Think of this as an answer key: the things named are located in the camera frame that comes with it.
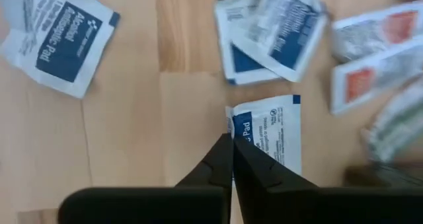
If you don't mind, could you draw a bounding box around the blue white antiseptic pad packet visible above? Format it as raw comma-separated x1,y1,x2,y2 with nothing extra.
229,0,328,83
225,94,303,189
0,0,122,100
213,0,284,86

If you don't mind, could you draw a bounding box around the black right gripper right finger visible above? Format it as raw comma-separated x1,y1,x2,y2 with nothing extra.
233,137,423,224

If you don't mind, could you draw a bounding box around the red white ointment packet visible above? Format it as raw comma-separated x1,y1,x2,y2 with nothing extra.
331,1,423,63
329,35,423,116

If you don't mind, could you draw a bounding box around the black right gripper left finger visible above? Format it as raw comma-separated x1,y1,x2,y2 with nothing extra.
58,133,234,224

